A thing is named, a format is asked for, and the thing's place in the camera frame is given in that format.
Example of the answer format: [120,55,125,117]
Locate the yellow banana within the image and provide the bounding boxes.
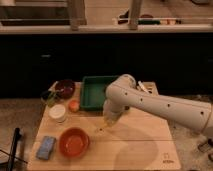
[97,123,108,132]

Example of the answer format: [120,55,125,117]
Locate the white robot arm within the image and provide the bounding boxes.
[103,74,213,139]

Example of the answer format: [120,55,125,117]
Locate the red orange bowl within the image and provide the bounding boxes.
[58,127,90,159]

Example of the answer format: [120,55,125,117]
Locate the dark maroon bowl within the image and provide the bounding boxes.
[55,79,75,99]

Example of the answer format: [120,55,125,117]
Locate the green plastic tray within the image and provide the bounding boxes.
[80,75,118,111]

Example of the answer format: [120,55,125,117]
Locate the orange peach fruit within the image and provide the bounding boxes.
[68,100,80,112]

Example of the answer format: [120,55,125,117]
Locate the green leafy vegetable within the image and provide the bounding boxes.
[41,91,59,107]

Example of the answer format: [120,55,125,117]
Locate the blue sponge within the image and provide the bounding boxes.
[36,136,56,160]

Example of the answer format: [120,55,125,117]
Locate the black stand left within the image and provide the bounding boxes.
[0,128,23,171]

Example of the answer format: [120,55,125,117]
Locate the clutter on right floor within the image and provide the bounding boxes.
[198,139,213,162]

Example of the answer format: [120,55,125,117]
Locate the items on back shelf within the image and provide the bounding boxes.
[117,12,182,25]

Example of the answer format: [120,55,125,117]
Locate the wooden post left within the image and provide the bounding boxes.
[67,0,87,31]

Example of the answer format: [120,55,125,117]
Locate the wooden post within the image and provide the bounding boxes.
[128,0,143,30]
[67,0,87,31]

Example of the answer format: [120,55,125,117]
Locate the wooden post right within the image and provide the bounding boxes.
[128,0,143,30]

